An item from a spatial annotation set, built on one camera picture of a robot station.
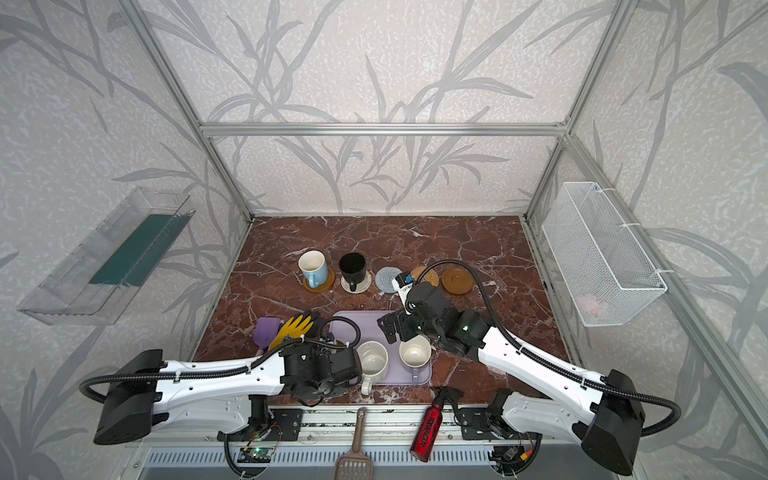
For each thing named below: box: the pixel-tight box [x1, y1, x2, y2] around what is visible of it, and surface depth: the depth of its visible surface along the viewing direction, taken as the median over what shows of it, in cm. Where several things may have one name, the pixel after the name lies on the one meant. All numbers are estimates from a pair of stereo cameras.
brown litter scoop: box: [334, 407, 373, 480], surface depth 70 cm
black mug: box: [339, 252, 366, 292], surface depth 95 cm
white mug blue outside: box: [298, 250, 329, 289], surface depth 96 cm
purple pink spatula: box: [253, 316, 282, 357], surface depth 91 cm
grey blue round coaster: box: [375, 266, 403, 294], surface depth 104 cm
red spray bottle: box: [410, 385, 464, 463], surface depth 73 cm
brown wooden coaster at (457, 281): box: [441, 267, 475, 295], surface depth 104 cm
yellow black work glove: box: [268, 311, 315, 351], surface depth 90 cm
